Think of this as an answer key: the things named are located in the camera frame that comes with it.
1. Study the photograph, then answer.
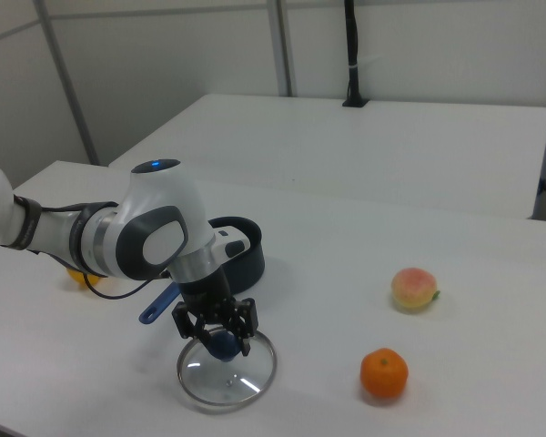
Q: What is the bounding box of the black strap on arm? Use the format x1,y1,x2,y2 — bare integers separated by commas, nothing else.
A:
2,195,45,251

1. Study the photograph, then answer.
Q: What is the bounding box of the yellow bell pepper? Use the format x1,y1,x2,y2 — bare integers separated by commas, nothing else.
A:
66,268,102,289

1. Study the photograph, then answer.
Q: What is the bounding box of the pink yellow peach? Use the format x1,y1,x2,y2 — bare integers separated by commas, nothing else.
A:
389,267,441,313

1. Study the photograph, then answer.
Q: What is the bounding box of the dark saucepan with blue handle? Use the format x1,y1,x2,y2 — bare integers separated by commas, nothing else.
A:
138,216,268,325

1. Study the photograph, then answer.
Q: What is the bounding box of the black pole with white band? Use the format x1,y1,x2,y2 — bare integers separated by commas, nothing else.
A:
341,0,369,108

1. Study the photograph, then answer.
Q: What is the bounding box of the glass lid with blue knob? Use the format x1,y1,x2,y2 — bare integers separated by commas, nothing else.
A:
176,325,278,406

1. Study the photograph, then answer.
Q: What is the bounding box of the white side table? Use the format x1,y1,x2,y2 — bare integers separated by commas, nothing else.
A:
106,93,546,220

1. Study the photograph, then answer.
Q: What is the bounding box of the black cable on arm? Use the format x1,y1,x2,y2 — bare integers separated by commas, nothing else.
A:
40,202,174,301

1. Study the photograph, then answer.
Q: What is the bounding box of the orange mandarin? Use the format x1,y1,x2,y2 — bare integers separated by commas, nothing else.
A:
359,348,410,400

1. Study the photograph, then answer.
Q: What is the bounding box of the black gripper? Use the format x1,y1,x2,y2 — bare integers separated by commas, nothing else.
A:
171,267,259,360

